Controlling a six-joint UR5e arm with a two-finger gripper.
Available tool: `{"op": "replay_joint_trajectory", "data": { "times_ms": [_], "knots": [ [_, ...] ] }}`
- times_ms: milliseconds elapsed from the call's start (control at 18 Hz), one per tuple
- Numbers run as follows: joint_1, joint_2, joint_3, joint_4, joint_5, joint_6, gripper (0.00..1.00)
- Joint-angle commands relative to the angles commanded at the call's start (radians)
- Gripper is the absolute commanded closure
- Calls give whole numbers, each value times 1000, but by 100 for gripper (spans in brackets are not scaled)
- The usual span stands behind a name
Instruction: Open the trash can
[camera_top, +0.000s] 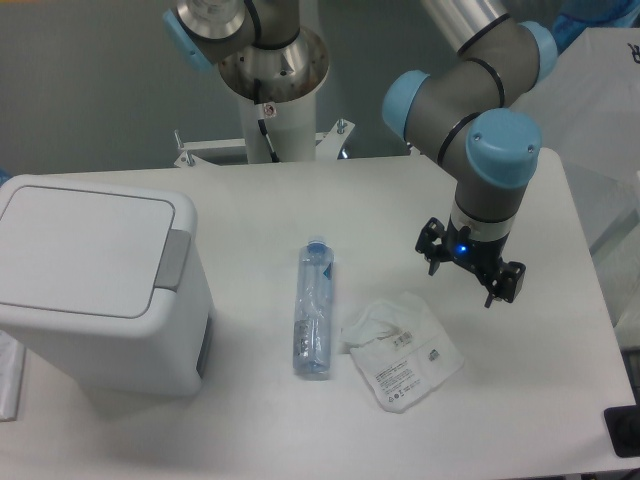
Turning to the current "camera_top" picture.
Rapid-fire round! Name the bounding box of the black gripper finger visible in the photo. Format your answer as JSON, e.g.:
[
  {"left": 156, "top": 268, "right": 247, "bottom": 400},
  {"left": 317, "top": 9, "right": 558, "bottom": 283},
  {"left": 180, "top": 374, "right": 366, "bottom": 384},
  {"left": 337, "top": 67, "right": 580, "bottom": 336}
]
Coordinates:
[
  {"left": 484, "top": 261, "right": 526, "bottom": 308},
  {"left": 415, "top": 217, "right": 448, "bottom": 275}
]

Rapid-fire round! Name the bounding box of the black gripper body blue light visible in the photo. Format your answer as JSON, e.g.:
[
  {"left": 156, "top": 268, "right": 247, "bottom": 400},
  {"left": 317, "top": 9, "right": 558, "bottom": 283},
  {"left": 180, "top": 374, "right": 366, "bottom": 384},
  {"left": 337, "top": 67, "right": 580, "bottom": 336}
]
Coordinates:
[{"left": 441, "top": 215, "right": 510, "bottom": 285}]

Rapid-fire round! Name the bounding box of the white push-lid trash can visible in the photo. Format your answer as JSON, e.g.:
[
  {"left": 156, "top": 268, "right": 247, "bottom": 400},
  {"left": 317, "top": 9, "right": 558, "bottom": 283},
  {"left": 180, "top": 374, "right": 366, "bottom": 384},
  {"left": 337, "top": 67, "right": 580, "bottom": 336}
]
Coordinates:
[{"left": 1, "top": 175, "right": 214, "bottom": 396}]

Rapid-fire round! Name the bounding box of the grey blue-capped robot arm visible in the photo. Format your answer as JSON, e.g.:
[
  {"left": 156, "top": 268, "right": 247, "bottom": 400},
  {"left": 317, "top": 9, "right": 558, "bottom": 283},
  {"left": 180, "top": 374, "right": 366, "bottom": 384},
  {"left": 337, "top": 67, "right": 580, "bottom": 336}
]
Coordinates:
[{"left": 163, "top": 1, "right": 557, "bottom": 302}]

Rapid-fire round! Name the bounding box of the crumpled white plastic bag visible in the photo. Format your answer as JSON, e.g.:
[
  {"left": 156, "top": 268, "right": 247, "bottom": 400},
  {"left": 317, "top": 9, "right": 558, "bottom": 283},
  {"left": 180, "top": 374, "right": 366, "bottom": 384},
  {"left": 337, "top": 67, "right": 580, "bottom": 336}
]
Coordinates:
[{"left": 340, "top": 292, "right": 464, "bottom": 413}]

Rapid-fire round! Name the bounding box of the clear plastic water bottle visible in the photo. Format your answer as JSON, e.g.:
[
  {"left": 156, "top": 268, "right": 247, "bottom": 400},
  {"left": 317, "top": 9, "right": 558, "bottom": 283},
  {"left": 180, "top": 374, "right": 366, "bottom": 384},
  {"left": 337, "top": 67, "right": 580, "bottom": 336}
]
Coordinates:
[{"left": 292, "top": 236, "right": 334, "bottom": 379}]

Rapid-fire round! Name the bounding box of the white box at right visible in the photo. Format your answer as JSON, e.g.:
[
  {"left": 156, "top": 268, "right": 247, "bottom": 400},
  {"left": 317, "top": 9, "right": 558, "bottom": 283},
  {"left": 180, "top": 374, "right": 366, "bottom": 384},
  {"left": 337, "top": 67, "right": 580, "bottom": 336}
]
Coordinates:
[{"left": 513, "top": 28, "right": 639, "bottom": 252}]

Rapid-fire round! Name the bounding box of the black device at table edge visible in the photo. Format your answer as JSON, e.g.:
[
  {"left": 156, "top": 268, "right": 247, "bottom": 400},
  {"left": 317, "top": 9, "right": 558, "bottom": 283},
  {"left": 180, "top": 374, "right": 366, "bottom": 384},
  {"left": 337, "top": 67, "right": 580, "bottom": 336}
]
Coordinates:
[{"left": 604, "top": 405, "right": 639, "bottom": 458}]

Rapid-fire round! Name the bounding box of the blue plastic cover top right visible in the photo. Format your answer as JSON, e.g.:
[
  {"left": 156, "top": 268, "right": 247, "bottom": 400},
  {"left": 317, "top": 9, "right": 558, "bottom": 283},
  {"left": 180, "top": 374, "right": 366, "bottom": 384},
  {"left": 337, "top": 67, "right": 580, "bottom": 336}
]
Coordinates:
[{"left": 552, "top": 0, "right": 639, "bottom": 53}]

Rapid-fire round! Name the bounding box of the clear plastic sheet at left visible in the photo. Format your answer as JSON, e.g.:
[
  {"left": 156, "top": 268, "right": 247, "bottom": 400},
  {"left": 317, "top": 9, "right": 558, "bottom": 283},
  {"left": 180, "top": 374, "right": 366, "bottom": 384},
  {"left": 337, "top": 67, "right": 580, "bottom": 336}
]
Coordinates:
[{"left": 0, "top": 332, "right": 26, "bottom": 422}]

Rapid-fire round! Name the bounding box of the white metal base frame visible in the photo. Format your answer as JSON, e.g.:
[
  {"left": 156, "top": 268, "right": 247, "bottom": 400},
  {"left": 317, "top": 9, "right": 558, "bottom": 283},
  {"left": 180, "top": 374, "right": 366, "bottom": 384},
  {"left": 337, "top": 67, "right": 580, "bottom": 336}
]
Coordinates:
[{"left": 174, "top": 118, "right": 355, "bottom": 167}]

